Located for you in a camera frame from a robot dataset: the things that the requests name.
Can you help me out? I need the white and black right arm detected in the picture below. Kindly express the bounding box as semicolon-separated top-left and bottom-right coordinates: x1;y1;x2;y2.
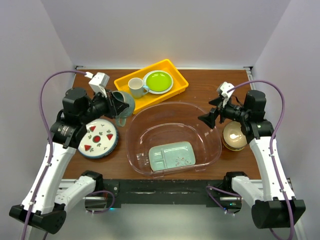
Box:
199;90;306;229

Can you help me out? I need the yellow patterned bowl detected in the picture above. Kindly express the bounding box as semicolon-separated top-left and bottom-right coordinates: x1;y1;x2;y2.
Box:
223;142;245;152

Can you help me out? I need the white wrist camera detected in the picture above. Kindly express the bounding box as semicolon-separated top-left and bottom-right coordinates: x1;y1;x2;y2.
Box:
84;72;110;96
216;81;235;107

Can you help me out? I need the aluminium table frame rail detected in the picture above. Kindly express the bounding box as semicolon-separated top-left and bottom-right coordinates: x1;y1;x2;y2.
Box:
243;66;308;240

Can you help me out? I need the watermelon plate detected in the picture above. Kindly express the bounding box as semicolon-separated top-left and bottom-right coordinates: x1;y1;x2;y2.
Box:
77;118;119;156

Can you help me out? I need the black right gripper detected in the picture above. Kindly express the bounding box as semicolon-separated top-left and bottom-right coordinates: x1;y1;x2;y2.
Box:
198;95;249;129

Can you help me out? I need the white mug blue handle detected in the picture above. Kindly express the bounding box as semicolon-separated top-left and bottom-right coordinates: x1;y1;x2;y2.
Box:
128;77;150;99

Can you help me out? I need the green plate white rim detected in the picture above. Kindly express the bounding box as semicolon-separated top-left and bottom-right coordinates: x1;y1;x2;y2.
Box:
142;70;174;95

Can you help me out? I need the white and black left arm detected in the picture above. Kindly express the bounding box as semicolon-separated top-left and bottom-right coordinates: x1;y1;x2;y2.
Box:
9;87;135;234

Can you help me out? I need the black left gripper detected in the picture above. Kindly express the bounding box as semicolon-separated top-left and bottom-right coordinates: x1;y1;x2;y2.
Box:
80;87;129;124

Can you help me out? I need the clear plastic bin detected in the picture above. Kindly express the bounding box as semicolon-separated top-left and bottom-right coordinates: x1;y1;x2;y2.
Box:
125;102;222;180

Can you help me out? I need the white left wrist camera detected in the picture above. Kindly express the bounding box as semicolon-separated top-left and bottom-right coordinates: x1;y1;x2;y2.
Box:
84;72;110;96

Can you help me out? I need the mint divided rectangular plate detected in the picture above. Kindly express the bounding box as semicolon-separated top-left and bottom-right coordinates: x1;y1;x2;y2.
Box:
148;141;196;171

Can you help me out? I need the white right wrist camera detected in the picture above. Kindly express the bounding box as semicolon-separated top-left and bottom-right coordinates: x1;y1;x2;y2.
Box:
216;81;235;107

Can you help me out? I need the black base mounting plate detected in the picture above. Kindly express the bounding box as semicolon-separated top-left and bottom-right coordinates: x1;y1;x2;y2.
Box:
94;179;242;213

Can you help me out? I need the teal glazed ceramic mug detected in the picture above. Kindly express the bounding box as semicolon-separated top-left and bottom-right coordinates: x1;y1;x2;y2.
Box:
112;90;136;127

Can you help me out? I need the beige bowl with black rim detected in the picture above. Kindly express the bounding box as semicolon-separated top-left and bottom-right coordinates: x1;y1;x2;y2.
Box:
222;121;248;148

